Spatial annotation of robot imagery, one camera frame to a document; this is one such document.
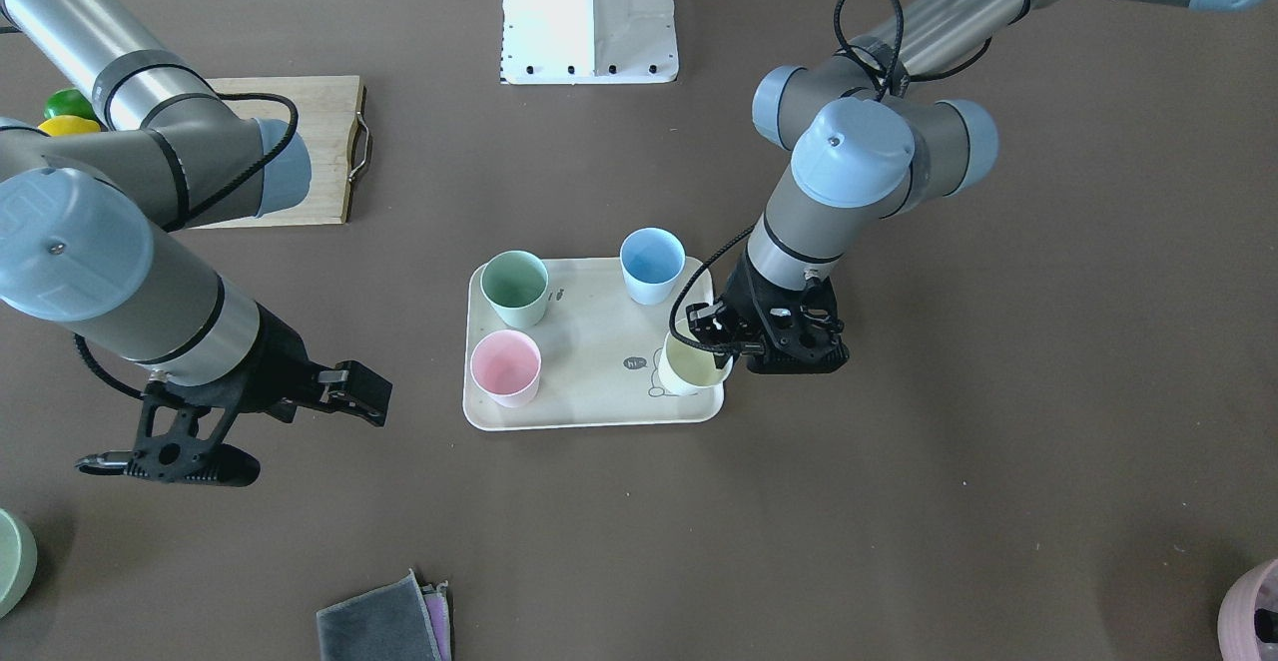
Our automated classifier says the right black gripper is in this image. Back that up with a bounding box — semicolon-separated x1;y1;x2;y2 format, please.
170;307;394;427

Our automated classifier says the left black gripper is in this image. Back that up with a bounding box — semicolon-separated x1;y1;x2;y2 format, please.
686;253;800;362

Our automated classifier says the cream plastic cup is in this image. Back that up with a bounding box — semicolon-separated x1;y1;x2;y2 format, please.
657;332;732;396

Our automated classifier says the blue plastic cup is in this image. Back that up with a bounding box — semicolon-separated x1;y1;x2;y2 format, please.
619;226;686;306

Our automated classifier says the pink plastic cup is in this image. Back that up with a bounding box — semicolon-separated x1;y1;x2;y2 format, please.
470;330;543;409

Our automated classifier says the green plastic cup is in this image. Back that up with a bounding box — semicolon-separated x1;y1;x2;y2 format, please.
481;249;550;330

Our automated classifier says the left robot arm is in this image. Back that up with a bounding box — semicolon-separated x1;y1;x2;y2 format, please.
668;0;1264;375

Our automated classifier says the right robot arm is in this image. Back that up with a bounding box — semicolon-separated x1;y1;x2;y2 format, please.
3;0;389;424

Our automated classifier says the cream rabbit tray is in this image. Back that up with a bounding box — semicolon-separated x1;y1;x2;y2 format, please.
461;257;725;430

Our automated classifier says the grey folded cloth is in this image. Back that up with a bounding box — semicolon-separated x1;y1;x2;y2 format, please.
316;572;452;660

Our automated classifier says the wooden cutting board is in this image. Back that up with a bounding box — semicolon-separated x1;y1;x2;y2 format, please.
204;75;371;229

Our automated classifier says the green bowl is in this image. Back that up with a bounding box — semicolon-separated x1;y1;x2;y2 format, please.
0;509;38;618

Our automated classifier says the green lime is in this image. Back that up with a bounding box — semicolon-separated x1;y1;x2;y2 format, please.
43;87;98;123

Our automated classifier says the pink bowl with ice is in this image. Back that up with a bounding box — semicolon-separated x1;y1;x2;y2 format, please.
1217;559;1277;660

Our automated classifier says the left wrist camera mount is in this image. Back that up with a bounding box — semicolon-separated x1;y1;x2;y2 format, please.
748;277;850;375

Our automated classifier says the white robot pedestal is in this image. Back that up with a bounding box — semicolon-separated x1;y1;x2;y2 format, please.
498;0;680;84

